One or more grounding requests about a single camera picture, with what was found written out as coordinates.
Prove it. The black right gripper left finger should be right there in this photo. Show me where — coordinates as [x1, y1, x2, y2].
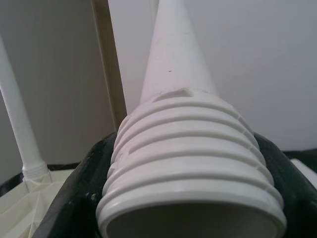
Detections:
[32, 132, 124, 238]

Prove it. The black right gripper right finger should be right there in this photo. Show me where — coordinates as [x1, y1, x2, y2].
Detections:
[254, 131, 317, 238]

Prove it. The white plastic table top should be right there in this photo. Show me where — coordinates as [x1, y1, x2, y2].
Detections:
[0, 168, 80, 238]

